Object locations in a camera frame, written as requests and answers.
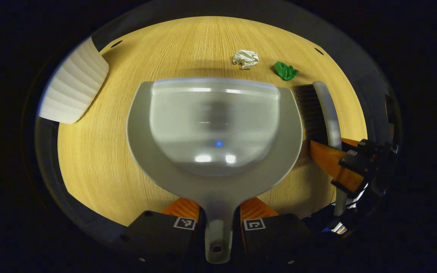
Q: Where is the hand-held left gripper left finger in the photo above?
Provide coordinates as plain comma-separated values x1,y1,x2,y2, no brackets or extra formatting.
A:
120,197,206,264

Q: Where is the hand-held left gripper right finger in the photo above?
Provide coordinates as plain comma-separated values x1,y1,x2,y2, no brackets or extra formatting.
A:
234,197,318,266

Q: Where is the small grey broom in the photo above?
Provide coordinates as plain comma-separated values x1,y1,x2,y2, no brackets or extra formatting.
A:
292,81,349,217

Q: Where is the green paper ball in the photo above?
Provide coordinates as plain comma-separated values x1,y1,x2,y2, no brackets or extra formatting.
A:
274,61,299,81

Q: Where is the grey plastic dustpan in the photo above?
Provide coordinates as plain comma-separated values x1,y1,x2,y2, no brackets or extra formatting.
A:
126,78,303,264

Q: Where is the white paper ball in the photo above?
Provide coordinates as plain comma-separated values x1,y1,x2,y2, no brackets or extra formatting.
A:
233,50,260,69

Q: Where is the white garbage bin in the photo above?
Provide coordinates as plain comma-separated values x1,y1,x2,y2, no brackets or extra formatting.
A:
38,37,110,124

